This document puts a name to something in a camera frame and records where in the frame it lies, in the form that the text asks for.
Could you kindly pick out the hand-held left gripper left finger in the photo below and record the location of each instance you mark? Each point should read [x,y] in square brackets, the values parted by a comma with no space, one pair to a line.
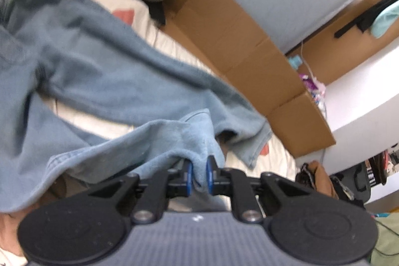
[188,178]

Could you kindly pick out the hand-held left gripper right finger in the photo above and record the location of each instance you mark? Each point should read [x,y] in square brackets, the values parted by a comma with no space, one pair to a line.
[210,175]

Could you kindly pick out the blue denim pants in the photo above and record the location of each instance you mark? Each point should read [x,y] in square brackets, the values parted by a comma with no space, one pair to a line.
[109,66]

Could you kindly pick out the brown pillow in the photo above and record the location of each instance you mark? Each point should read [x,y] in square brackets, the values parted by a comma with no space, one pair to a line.
[321,178]

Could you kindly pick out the purple and white packet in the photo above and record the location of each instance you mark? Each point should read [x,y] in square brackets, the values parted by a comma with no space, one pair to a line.
[308,88]

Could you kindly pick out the cream bear print blanket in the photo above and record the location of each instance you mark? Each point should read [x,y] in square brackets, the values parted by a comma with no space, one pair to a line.
[174,48]

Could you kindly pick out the folded cardboard sheet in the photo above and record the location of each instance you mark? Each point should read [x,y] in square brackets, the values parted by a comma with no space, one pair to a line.
[243,44]

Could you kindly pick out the pink packet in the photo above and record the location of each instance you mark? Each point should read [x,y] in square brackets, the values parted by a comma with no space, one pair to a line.
[321,90]

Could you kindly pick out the teal-capped detergent bottle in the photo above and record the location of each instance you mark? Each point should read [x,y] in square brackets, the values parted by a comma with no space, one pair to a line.
[295,62]

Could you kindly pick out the tall cardboard panel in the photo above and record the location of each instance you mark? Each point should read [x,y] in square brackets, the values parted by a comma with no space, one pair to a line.
[336,48]

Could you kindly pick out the teal towel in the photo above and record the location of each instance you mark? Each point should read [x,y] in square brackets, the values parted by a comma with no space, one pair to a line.
[386,19]

